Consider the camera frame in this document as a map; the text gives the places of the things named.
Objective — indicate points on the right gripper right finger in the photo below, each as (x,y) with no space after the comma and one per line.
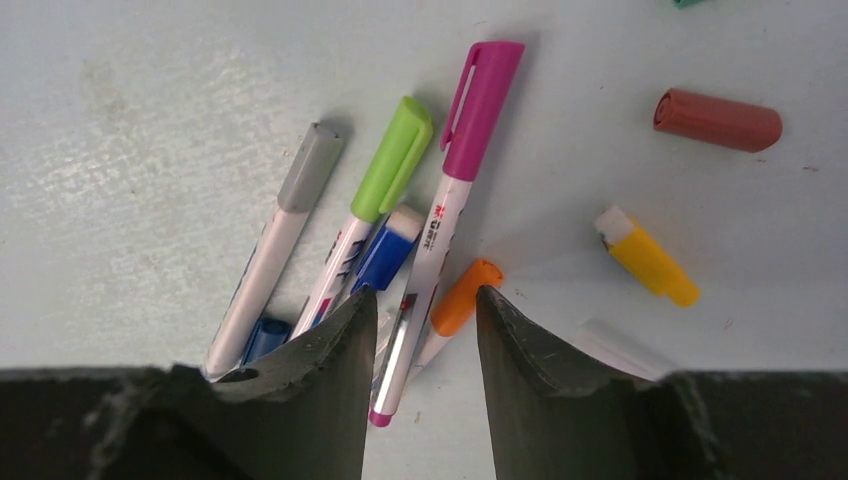
(555,412)

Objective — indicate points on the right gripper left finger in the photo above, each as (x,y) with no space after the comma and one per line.
(300,412)

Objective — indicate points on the clear gel pen cap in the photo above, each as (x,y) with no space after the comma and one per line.
(621,351)

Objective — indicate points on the orange capped marker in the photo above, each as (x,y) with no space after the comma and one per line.
(454,310)

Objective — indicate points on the grey capped marker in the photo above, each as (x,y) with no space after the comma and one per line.
(299,194)

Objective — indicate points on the yellow marker cap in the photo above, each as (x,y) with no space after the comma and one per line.
(644,257)

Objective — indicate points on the lime green capped marker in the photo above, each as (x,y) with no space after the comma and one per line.
(401,148)

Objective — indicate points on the brown marker cap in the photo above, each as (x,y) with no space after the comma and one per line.
(717,121)

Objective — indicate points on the magenta capped marker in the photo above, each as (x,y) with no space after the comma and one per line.
(484,84)

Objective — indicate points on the green marker cap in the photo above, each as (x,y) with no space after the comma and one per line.
(685,3)

